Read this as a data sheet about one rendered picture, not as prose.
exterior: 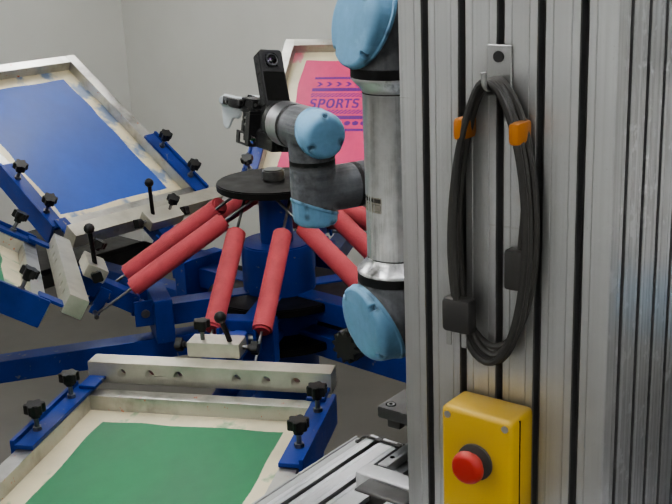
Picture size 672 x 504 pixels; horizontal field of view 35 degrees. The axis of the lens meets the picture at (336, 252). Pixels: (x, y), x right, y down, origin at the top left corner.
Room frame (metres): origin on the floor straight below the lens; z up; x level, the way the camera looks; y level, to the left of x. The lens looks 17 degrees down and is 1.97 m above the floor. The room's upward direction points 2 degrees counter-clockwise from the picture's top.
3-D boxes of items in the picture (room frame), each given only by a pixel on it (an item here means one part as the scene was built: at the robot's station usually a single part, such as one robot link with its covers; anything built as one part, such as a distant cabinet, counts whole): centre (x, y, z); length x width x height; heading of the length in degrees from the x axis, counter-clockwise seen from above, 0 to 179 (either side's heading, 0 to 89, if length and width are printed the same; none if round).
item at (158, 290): (2.83, 0.16, 0.99); 0.82 x 0.79 x 0.12; 47
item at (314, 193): (1.72, 0.02, 1.56); 0.11 x 0.08 x 0.11; 118
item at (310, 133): (1.71, 0.03, 1.65); 0.11 x 0.08 x 0.09; 28
